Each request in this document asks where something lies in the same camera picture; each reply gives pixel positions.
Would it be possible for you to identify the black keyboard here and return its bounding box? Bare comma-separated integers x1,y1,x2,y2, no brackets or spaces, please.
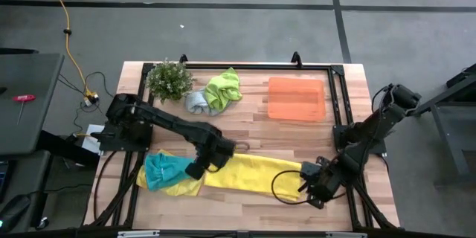
0,160,10,204

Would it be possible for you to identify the red-handled hex key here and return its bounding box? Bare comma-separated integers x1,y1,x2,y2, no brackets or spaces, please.
13,94,37,126

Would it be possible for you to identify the light grey microfiber towel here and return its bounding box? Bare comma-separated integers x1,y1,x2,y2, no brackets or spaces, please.
184,88,224,117

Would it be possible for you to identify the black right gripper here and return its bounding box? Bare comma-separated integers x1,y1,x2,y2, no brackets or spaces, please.
299,158,341,210

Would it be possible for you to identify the yellow cable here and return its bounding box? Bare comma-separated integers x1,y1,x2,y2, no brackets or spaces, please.
36,0,94,100

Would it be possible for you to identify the grey desk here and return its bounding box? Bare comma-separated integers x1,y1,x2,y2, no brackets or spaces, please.
0,52,65,157

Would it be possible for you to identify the black metal beam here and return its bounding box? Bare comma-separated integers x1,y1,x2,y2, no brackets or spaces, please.
36,129,101,168

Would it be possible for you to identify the orange translucent plastic tray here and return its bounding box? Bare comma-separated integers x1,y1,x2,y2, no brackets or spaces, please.
267,77,327,123

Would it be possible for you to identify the teal microfiber towel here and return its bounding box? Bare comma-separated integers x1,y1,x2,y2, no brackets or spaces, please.
144,152,196,193

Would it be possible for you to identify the black metal stand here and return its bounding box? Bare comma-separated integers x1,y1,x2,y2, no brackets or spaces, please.
411,62,476,187

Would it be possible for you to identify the yellow microfiber towel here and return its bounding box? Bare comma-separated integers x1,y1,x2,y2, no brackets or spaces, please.
135,149,205,197
202,152,304,202

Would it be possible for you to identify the dark low desk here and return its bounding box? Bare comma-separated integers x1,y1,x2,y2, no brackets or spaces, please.
0,150,51,234

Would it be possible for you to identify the silver aluminium extrusion piece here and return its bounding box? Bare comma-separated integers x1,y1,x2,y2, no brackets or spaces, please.
118,230,160,238
326,231,368,238

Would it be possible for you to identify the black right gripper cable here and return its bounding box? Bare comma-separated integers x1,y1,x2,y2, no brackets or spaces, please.
270,170,338,206

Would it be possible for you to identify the black aluminium table frame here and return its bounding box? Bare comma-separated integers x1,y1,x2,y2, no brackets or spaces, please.
83,51,402,238

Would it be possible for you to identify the black floor cable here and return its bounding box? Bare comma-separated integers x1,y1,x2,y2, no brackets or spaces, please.
57,71,113,137

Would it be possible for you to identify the lime green microfiber towel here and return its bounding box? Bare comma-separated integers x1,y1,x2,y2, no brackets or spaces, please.
203,66,243,113

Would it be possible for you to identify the small potted plant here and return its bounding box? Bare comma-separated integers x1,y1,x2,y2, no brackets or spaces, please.
144,58,196,104

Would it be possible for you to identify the white paper sheet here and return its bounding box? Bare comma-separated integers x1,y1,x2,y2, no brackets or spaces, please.
80,123,106,156

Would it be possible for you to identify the black computer mouse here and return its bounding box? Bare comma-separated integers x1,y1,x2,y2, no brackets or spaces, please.
0,194,31,234

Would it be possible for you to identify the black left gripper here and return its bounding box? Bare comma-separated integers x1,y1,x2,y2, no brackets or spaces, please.
184,135,237,181

